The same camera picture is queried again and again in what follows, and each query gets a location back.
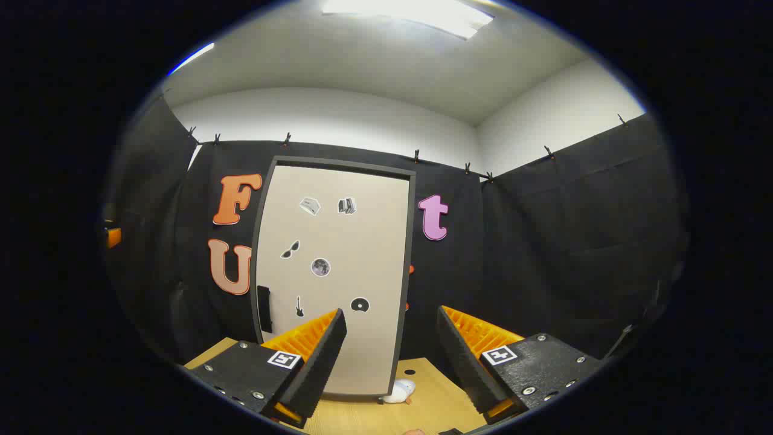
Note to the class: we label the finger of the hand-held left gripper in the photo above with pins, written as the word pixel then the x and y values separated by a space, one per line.
pixel 113 237

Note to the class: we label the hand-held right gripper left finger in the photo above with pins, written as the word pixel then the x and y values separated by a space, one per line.
pixel 323 356

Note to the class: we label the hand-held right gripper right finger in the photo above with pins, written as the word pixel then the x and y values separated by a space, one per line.
pixel 462 362

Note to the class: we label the white coaster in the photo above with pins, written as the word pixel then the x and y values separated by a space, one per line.
pixel 398 391

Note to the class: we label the beige cabinet door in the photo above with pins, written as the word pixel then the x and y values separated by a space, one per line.
pixel 344 254

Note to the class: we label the grey cabinet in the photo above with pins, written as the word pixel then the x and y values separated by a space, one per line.
pixel 338 162

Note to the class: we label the black backdrop cloth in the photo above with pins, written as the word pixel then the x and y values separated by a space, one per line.
pixel 543 254

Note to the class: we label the long ceiling lamp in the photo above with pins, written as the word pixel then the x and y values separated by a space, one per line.
pixel 192 58

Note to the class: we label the row of black cloth clips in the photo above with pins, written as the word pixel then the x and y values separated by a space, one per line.
pixel 287 139

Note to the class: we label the rectangular ceiling lamp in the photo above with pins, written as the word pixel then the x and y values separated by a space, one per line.
pixel 410 15

